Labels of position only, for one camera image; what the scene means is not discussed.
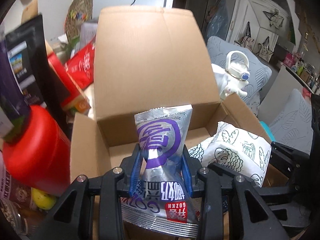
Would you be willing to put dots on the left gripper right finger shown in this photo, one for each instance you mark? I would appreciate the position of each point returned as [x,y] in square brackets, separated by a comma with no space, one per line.
[190,166]

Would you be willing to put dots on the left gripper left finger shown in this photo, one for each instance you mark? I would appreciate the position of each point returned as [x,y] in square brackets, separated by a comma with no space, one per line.
[131,167]

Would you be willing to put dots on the silver purple snack bag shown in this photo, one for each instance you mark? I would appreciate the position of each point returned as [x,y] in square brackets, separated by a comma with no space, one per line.
[160,201]

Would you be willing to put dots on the white doodle print bag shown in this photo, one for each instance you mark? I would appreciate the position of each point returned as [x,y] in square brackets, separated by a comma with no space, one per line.
[237,149]

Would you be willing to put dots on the teal bubble mat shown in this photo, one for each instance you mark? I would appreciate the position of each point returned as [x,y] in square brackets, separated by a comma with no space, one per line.
[267,130]

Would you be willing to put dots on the grey covered chair near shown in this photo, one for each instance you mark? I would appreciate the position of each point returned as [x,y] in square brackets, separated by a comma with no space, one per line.
[292,127]

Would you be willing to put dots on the red plastic canister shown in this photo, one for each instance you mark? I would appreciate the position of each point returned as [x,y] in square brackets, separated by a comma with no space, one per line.
[40,158]

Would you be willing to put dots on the green yellow fruit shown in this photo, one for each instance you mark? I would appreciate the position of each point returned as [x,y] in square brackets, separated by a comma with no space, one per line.
[42,199]

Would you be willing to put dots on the white cartoon kettle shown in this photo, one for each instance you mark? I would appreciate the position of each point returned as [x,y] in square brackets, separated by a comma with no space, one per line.
[237,70]

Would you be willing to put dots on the open cardboard box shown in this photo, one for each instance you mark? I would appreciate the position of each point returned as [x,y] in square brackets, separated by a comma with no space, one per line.
[147,58]

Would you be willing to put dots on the black stand-up pouch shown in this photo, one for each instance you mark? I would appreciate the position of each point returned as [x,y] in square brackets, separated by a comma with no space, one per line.
[39,83]

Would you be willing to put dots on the pink bottle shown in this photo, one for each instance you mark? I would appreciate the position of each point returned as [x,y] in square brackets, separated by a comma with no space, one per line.
[11,189]

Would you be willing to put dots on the dark purple label jar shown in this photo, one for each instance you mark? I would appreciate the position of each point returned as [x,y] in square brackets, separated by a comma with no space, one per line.
[14,110]

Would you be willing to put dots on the woven round fan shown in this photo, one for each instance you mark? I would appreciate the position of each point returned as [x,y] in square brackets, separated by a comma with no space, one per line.
[78,12]

